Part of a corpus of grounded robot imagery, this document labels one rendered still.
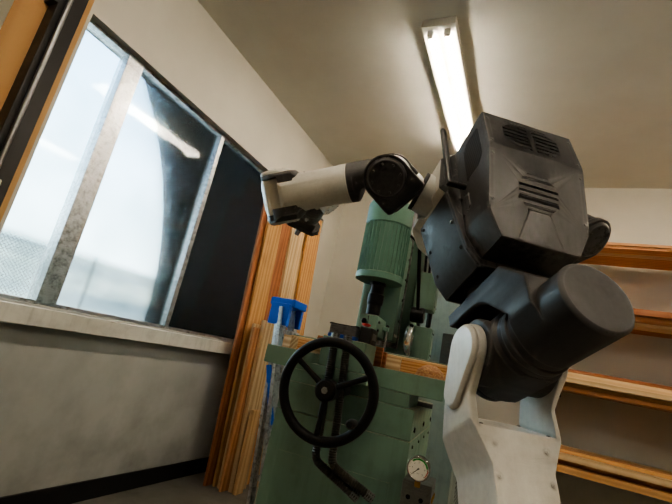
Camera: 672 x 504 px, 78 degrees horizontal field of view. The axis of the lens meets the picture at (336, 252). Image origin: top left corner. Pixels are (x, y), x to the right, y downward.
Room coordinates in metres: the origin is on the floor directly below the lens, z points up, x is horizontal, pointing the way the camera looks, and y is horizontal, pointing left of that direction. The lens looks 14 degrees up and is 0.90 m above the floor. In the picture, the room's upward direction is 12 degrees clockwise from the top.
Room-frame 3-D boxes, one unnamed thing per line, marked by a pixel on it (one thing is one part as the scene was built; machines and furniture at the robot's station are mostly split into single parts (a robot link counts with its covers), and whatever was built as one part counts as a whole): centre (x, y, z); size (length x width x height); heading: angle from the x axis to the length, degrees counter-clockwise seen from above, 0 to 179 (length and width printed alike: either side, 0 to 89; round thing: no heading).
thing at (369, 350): (1.34, -0.10, 0.91); 0.15 x 0.14 x 0.09; 69
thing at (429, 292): (1.67, -0.40, 1.23); 0.09 x 0.08 x 0.15; 159
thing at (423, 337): (1.64, -0.39, 1.02); 0.09 x 0.07 x 0.12; 69
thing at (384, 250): (1.52, -0.18, 1.35); 0.18 x 0.18 x 0.31
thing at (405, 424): (1.64, -0.22, 0.76); 0.57 x 0.45 x 0.09; 159
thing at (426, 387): (1.42, -0.13, 0.87); 0.61 x 0.30 x 0.06; 69
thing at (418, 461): (1.23, -0.34, 0.65); 0.06 x 0.04 x 0.08; 69
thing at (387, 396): (1.46, -0.16, 0.82); 0.40 x 0.21 x 0.04; 69
